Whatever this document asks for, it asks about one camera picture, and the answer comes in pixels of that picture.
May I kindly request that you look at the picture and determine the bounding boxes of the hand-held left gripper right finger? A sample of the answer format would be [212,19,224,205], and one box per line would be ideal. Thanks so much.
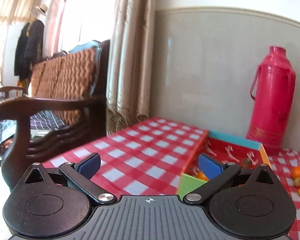
[183,153,278,204]

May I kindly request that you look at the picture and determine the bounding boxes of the light blue cloth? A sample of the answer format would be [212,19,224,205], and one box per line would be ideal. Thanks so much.
[69,40,101,53]

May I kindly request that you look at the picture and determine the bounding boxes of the colourful cardboard box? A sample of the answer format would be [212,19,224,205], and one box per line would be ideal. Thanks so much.
[176,130,272,200]

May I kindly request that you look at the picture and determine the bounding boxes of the straw hat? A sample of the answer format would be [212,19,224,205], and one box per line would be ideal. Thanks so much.
[30,4,48,16]

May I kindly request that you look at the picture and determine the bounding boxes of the woven orange chair cushion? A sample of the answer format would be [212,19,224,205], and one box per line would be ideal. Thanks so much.
[31,48,97,126]

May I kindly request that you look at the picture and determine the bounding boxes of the red checked tablecloth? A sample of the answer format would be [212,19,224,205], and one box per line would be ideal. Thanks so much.
[41,116,300,240]

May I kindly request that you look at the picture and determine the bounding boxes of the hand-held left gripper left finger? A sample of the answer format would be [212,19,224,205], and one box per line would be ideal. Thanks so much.
[24,153,117,204]

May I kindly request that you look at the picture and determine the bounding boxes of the dark hanging jackets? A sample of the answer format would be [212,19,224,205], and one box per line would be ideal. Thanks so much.
[14,19,45,81]

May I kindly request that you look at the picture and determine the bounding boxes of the red thermos flask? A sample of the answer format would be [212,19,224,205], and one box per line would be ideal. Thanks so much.
[246,45,297,155]

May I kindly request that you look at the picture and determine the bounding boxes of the light wooden chair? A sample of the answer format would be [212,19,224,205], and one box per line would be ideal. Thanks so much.
[0,86,28,99]

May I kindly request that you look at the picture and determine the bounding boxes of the blue plaid cloth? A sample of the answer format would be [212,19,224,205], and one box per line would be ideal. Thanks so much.
[0,110,65,149]

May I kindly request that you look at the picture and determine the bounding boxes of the dark wooden armchair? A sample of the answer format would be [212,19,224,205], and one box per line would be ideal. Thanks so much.
[0,39,111,191]

